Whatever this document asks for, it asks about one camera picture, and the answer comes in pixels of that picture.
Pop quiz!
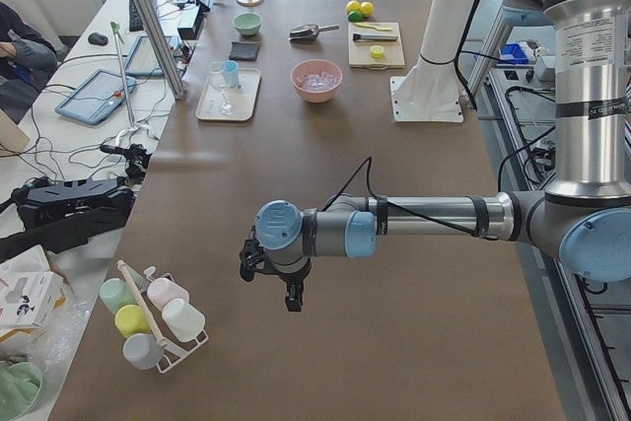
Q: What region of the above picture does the white cup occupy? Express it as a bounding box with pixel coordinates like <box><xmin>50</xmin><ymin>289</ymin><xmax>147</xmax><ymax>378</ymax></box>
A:
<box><xmin>162</xmin><ymin>298</ymin><xmax>206</xmax><ymax>342</ymax></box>

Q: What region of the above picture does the wooden cutting board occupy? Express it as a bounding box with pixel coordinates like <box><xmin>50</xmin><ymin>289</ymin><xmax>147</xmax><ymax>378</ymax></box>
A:
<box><xmin>348</xmin><ymin>22</ymin><xmax>405</xmax><ymax>69</ymax></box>

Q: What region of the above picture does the blue teach pendant tablet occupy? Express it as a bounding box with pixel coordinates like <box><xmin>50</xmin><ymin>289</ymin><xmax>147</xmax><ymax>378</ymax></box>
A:
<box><xmin>55</xmin><ymin>69</ymin><xmax>137</xmax><ymax>125</ymax></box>

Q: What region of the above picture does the pink cup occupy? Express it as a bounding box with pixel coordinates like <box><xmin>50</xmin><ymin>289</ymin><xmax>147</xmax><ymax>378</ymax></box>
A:
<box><xmin>147</xmin><ymin>277</ymin><xmax>189</xmax><ymax>311</ymax></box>

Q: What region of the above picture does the clear wine glass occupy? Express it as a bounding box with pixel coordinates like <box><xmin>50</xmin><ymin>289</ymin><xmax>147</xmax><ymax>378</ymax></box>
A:
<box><xmin>210</xmin><ymin>61</ymin><xmax>233</xmax><ymax>116</ymax></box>

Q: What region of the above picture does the yellow cup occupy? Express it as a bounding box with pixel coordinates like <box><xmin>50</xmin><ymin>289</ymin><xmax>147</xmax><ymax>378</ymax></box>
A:
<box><xmin>114</xmin><ymin>305</ymin><xmax>151</xmax><ymax>338</ymax></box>

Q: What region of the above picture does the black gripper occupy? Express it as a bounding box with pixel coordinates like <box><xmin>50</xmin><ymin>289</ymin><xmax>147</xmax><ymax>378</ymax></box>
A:
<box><xmin>240</xmin><ymin>238</ymin><xmax>312</xmax><ymax>312</ymax></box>

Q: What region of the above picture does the mint green cup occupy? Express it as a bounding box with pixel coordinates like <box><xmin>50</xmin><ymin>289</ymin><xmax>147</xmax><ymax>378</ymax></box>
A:
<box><xmin>99</xmin><ymin>278</ymin><xmax>136</xmax><ymax>315</ymax></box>

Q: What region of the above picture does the steel ice scoop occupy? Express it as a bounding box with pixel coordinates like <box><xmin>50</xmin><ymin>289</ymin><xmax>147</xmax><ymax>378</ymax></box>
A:
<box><xmin>289</xmin><ymin>24</ymin><xmax>339</xmax><ymax>42</ymax></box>

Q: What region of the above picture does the yellow lemon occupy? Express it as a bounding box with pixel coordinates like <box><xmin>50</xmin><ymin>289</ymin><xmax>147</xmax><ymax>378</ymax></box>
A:
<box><xmin>360</xmin><ymin>1</ymin><xmax>375</xmax><ymax>18</ymax></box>
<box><xmin>346</xmin><ymin>0</ymin><xmax>361</xmax><ymax>13</ymax></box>

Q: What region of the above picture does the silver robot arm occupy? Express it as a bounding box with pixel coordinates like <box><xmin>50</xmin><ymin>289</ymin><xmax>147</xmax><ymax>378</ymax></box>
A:
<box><xmin>240</xmin><ymin>0</ymin><xmax>630</xmax><ymax>312</ymax></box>

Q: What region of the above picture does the black computer mouse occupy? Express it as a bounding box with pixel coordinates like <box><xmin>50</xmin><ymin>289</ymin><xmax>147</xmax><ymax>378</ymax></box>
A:
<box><xmin>88</xmin><ymin>33</ymin><xmax>108</xmax><ymax>46</ymax></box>

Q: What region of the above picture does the pink bowl of ice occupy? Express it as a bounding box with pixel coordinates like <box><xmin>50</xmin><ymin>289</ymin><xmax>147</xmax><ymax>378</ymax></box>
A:
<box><xmin>290</xmin><ymin>59</ymin><xmax>343</xmax><ymax>104</ymax></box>

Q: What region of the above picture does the green lime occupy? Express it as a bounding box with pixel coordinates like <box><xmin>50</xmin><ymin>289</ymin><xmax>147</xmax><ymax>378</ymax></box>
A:
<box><xmin>347</xmin><ymin>10</ymin><xmax>364</xmax><ymax>23</ymax></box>

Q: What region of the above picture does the cream serving tray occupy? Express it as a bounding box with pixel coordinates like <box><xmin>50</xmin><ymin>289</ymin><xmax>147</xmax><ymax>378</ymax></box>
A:
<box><xmin>195</xmin><ymin>68</ymin><xmax>260</xmax><ymax>122</ymax></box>

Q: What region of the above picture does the yellow plastic knife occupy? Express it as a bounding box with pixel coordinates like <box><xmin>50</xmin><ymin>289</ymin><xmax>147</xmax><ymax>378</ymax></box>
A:
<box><xmin>354</xmin><ymin>22</ymin><xmax>392</xmax><ymax>32</ymax></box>

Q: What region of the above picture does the half lemon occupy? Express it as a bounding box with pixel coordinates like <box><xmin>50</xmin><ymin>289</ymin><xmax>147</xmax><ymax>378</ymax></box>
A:
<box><xmin>370</xmin><ymin>45</ymin><xmax>385</xmax><ymax>58</ymax></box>

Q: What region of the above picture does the dark grey folded cloth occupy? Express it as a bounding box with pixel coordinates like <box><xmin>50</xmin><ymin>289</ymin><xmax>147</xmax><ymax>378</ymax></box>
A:
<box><xmin>229</xmin><ymin>41</ymin><xmax>259</xmax><ymax>61</ymax></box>

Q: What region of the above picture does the white wire cup rack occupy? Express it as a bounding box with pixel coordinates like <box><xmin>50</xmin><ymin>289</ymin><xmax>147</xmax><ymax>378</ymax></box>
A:
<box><xmin>116</xmin><ymin>260</ymin><xmax>209</xmax><ymax>375</ymax></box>

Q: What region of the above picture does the aluminium frame post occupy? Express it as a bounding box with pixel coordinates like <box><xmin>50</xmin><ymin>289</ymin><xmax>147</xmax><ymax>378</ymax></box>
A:
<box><xmin>133</xmin><ymin>0</ymin><xmax>185</xmax><ymax>100</ymax></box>

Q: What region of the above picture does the steel muddler black tip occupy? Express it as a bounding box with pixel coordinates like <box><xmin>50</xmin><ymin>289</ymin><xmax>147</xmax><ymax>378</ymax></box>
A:
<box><xmin>352</xmin><ymin>33</ymin><xmax>398</xmax><ymax>42</ymax></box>

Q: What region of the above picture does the grey cup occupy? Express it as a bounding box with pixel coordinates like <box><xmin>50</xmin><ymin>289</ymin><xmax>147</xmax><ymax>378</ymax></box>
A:
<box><xmin>122</xmin><ymin>333</ymin><xmax>164</xmax><ymax>370</ymax></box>

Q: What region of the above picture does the light blue cup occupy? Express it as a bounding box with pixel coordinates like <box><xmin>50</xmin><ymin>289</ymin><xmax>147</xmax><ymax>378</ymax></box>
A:
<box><xmin>221</xmin><ymin>59</ymin><xmax>241</xmax><ymax>88</ymax></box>

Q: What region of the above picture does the green bowl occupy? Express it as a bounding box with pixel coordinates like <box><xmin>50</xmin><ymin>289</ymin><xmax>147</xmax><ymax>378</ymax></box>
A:
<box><xmin>233</xmin><ymin>12</ymin><xmax>262</xmax><ymax>36</ymax></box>

